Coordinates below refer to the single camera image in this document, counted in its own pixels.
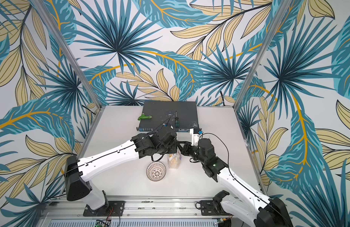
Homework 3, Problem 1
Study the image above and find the clear oats bag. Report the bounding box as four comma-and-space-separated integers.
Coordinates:
167, 153, 182, 169

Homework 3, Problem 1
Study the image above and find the white patterned breakfast bowl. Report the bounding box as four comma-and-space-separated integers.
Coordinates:
146, 162, 166, 182

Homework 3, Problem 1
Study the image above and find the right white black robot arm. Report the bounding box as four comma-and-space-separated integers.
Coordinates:
177, 139, 293, 227

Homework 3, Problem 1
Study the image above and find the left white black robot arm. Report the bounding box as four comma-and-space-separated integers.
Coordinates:
64, 126, 177, 211

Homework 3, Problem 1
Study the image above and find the green plastic fitting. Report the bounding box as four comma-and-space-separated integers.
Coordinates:
138, 113, 152, 121

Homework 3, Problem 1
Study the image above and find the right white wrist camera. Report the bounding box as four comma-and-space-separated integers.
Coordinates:
189, 128, 202, 146

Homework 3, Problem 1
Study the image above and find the green handled screwdriver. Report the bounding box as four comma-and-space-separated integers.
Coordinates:
175, 111, 180, 129

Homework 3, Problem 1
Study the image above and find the grey network switch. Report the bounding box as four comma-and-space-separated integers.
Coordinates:
137, 101, 200, 132

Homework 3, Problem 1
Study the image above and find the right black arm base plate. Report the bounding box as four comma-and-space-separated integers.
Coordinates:
195, 200, 230, 216

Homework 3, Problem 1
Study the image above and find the aluminium front rail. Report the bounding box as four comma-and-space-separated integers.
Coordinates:
36, 196, 249, 227

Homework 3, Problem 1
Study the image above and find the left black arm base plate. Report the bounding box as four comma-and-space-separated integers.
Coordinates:
83, 201, 125, 217

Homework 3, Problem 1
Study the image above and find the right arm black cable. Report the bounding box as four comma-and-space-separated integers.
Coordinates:
202, 132, 286, 227

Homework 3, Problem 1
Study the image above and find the left aluminium frame post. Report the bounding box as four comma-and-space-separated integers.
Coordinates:
31, 0, 102, 108

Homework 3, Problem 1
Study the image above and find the aluminium frame post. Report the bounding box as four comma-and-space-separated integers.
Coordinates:
233, 1, 291, 113
31, 0, 102, 108

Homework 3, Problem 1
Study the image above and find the right aluminium frame post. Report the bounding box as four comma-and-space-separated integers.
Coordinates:
233, 1, 291, 113

